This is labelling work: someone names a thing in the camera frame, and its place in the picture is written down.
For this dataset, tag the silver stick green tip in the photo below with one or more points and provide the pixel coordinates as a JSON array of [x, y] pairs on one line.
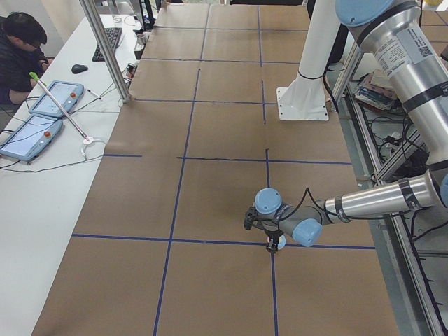
[[35, 78]]

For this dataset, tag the aluminium frame post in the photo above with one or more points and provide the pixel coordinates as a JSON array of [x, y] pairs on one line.
[[98, 29]]

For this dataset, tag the blue tape strip left lengthwise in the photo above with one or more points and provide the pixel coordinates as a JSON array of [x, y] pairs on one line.
[[175, 211]]

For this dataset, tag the stack of books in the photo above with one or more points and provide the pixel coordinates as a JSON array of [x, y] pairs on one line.
[[375, 90]]

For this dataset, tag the person in black jacket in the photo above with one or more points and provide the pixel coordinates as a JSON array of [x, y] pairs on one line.
[[21, 39]]

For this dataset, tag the upper teach pendant tablet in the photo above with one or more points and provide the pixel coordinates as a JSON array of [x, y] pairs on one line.
[[66, 93]]

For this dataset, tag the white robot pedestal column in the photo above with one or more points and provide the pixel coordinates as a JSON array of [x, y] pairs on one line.
[[304, 98]]

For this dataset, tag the black computer mouse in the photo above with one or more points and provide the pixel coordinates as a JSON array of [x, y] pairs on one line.
[[78, 68]]

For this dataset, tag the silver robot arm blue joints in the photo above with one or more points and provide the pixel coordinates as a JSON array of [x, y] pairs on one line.
[[417, 79]]

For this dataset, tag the lower teach pendant tablet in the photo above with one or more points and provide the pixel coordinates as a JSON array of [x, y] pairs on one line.
[[32, 137]]

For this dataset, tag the teach pendant tablet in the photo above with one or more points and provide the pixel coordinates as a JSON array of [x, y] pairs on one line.
[[32, 137], [66, 93]]

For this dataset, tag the short blue tape strip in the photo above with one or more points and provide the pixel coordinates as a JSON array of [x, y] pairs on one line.
[[122, 156]]

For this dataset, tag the blue tape strip crosswise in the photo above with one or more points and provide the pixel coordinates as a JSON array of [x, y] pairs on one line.
[[212, 242]]

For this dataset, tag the aluminium rail frame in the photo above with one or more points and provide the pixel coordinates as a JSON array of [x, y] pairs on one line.
[[419, 220]]

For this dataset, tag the white service bell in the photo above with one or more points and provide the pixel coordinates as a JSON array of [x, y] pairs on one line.
[[282, 242]]

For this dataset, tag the long blue tape strip lengthwise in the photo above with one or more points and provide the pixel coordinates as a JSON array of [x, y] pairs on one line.
[[267, 164]]

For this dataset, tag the brown paper table cover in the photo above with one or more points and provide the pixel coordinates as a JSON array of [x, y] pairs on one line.
[[111, 287]]

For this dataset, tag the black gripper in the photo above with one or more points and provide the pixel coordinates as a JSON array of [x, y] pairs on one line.
[[271, 234]]

